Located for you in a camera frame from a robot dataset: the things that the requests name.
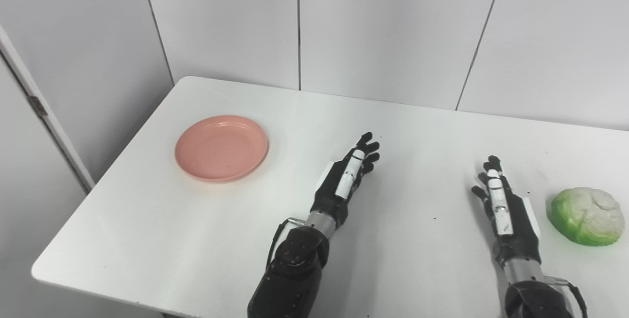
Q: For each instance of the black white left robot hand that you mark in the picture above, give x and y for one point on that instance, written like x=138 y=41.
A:
x=330 y=195

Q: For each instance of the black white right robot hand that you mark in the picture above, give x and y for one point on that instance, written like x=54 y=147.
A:
x=521 y=234

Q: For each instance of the green white cabbage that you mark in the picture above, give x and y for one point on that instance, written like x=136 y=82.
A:
x=587 y=217

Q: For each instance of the pink round plate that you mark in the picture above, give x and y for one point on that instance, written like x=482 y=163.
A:
x=221 y=148

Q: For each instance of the metal door hinge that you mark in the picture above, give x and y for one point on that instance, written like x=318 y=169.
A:
x=38 y=105

